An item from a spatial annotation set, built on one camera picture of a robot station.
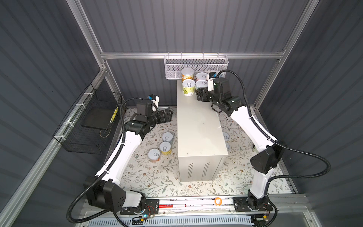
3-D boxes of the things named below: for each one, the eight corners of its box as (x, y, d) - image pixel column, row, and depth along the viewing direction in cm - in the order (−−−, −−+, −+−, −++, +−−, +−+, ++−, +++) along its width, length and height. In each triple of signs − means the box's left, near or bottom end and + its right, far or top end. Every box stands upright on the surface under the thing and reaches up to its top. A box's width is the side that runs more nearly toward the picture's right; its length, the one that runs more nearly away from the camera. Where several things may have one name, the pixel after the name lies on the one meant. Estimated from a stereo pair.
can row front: (149, 163, 91) (147, 159, 86) (150, 153, 96) (149, 148, 91) (160, 163, 91) (158, 159, 86) (161, 153, 96) (160, 148, 91)
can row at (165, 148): (160, 155, 94) (158, 151, 89) (161, 146, 99) (160, 141, 94) (170, 155, 94) (170, 151, 89) (171, 146, 99) (170, 141, 94)
